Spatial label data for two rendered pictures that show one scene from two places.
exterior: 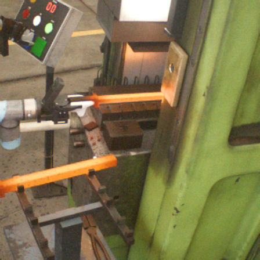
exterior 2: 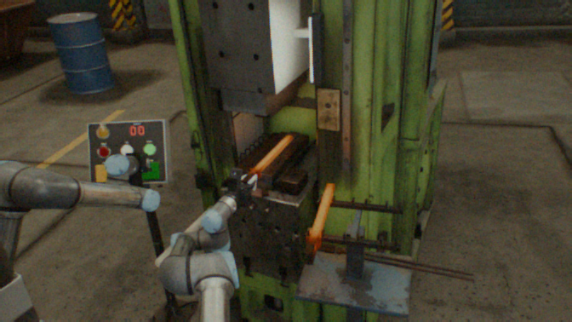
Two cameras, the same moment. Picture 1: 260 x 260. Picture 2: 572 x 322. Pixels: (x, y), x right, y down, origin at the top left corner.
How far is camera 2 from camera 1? 1.18 m
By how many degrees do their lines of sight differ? 34
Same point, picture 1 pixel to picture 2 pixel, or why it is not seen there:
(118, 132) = (295, 178)
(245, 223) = (382, 192)
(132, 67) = (240, 140)
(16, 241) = (316, 293)
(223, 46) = (375, 66)
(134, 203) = not seen: hidden behind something
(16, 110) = (225, 210)
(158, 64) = (251, 129)
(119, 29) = (268, 102)
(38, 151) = (128, 299)
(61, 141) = (136, 277)
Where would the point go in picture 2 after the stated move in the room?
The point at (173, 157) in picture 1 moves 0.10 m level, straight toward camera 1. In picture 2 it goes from (351, 164) to (367, 174)
